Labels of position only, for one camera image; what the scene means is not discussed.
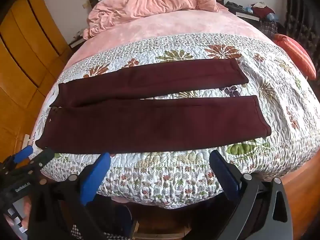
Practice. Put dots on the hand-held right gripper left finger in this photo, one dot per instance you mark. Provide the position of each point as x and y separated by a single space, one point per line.
96 180

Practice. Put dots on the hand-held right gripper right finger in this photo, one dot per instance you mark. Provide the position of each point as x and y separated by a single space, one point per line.
226 177

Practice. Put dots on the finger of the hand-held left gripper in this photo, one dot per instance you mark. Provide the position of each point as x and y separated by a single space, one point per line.
23 154
43 156

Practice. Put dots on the maroon pants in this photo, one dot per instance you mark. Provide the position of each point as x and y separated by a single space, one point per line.
150 120

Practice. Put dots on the white floral quilt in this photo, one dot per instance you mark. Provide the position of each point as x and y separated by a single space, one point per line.
175 177

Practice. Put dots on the person's checked shirt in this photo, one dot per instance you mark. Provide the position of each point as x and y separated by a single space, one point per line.
80 231

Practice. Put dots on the yellow wooden wardrobe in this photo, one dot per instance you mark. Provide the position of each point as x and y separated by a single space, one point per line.
25 55

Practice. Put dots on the orange pillow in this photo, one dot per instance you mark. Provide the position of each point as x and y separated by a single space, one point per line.
295 52

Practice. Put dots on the plaid cloth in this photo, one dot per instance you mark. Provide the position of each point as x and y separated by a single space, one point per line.
269 28

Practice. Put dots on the pink bed sheet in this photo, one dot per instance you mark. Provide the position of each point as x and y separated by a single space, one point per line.
162 25

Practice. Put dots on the dark nightstand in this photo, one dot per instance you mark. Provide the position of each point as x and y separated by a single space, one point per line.
246 13

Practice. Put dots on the dark red cloth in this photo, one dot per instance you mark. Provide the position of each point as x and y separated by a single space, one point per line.
262 11

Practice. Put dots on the dark curtain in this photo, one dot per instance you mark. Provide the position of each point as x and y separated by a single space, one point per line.
300 17

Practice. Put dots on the pink comforter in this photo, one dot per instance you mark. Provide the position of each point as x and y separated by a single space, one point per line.
150 2

